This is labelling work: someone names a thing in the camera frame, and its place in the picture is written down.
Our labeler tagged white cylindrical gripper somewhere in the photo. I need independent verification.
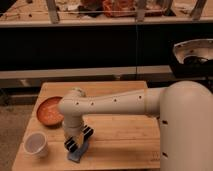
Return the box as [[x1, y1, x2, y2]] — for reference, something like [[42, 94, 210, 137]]
[[62, 119, 94, 153]]

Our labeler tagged blue eraser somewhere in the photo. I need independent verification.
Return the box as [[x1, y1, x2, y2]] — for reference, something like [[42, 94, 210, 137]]
[[67, 140, 89, 163]]

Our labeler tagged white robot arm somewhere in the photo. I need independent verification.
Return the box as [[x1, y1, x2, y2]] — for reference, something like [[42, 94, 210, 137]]
[[59, 81, 213, 171]]

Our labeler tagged orange bowl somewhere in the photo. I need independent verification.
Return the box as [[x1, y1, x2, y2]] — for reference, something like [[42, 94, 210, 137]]
[[36, 96, 64, 126]]

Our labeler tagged wooden table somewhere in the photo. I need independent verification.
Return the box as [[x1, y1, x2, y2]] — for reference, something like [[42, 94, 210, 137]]
[[11, 80, 162, 171]]

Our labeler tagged white plastic cup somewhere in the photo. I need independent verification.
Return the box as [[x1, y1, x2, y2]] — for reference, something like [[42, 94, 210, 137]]
[[23, 132, 48, 158]]

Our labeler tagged silver metal dish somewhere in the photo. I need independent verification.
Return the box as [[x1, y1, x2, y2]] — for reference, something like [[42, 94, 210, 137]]
[[173, 38, 213, 64]]

